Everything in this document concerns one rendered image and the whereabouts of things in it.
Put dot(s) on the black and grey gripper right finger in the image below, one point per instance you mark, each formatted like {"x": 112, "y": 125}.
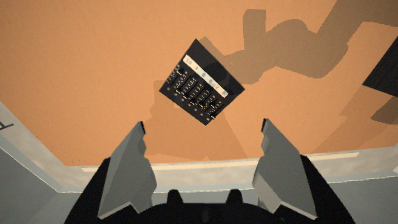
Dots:
{"x": 289, "y": 185}

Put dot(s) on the black lighting desk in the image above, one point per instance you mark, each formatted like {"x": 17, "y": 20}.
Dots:
{"x": 203, "y": 86}

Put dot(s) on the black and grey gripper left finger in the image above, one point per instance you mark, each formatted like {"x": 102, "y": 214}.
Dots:
{"x": 121, "y": 187}

